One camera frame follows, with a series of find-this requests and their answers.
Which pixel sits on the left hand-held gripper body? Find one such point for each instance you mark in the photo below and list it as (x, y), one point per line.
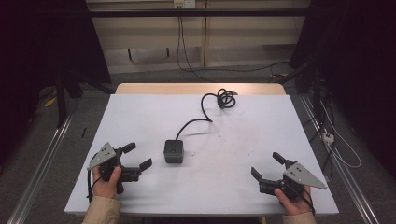
(100, 157)

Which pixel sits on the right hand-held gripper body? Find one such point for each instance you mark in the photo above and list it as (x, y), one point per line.
(300, 176)

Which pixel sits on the black cube power adapter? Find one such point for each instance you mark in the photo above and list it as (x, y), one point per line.
(173, 151)

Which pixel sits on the person's right hand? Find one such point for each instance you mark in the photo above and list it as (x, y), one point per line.
(297, 205)

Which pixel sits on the person's left hand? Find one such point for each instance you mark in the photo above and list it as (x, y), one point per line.
(106, 188)

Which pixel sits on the white table cover sheet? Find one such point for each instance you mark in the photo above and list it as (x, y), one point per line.
(218, 174)

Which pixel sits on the white power strip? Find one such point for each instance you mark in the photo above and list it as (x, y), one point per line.
(328, 137)

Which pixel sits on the black metal stand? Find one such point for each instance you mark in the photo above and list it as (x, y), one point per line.
(60, 99)

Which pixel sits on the black curtain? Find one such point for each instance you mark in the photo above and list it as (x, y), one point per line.
(37, 46)
(358, 62)

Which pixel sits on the black horizontal bar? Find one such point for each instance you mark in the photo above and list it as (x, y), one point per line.
(199, 12)

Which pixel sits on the metal floor rail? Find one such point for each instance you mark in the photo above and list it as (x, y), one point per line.
(348, 183)
(40, 171)

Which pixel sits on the white wall socket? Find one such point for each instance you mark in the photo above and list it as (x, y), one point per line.
(184, 3)

